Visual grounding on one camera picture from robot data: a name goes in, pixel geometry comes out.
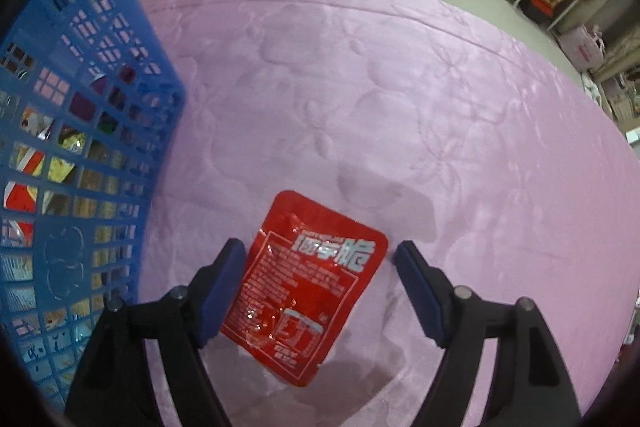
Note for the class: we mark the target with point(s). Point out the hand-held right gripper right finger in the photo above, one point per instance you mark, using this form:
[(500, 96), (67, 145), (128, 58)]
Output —
[(417, 294)]

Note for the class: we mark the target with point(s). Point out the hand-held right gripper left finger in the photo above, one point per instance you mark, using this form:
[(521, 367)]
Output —
[(222, 292)]

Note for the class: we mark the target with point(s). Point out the red snack packet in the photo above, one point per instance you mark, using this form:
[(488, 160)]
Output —
[(300, 287)]

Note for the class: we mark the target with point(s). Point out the small orange snack packet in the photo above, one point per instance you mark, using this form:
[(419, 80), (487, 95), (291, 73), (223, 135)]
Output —
[(32, 124)]

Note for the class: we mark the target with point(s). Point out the pink quilted blanket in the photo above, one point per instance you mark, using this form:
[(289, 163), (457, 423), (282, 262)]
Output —
[(400, 107)]

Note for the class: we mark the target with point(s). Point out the white slippers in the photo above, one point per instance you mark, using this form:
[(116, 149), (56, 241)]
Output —
[(592, 89)]

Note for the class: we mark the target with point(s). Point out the white shopping bag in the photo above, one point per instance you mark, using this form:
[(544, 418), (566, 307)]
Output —
[(582, 49)]

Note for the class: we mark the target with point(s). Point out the red box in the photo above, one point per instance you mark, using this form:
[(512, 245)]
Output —
[(542, 1)]

